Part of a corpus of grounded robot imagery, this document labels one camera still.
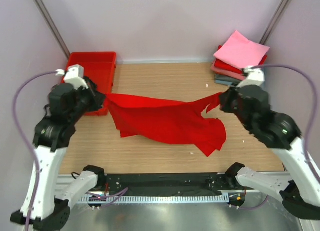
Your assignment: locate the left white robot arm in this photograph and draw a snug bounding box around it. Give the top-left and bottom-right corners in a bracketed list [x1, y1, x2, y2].
[10, 77, 106, 231]

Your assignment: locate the left aluminium frame post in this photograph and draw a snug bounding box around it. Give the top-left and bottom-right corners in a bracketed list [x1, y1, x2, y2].
[33, 0, 71, 59]

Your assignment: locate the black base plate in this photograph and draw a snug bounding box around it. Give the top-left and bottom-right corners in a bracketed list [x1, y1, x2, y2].
[106, 172, 246, 197]

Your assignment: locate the right aluminium frame post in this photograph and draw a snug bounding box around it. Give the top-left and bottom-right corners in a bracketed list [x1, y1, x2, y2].
[259, 0, 292, 46]

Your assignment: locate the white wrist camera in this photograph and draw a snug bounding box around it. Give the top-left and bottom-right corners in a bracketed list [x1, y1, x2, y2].
[55, 64, 89, 90]
[236, 66, 265, 88]

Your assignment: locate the red plastic bin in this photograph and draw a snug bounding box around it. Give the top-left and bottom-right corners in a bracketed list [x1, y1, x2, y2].
[65, 51, 117, 116]

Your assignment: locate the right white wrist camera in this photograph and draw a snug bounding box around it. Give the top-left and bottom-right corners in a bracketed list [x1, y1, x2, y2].
[236, 66, 265, 88]

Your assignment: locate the aluminium frame post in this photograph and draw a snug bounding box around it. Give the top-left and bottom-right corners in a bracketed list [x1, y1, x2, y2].
[259, 0, 292, 46]
[33, 0, 71, 59]

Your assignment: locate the folded grey t shirt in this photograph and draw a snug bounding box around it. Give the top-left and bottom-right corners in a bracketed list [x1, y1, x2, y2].
[214, 74, 241, 86]

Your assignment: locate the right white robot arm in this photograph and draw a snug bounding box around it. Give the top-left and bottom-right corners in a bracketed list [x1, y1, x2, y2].
[219, 85, 320, 221]

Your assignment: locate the folded salmon t shirt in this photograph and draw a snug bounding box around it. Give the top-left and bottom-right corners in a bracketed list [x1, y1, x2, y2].
[210, 61, 246, 81]

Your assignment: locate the folded pink t shirt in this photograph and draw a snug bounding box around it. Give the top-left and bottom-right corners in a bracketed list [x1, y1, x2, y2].
[213, 30, 270, 69]

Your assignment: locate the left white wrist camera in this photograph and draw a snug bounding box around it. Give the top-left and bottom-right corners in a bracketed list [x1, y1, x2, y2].
[55, 64, 89, 90]

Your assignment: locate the white slotted cable duct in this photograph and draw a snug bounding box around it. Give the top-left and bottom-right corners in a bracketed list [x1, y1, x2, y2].
[76, 193, 229, 205]

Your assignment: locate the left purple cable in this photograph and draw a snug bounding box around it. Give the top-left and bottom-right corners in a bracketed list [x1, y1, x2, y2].
[12, 69, 130, 231]

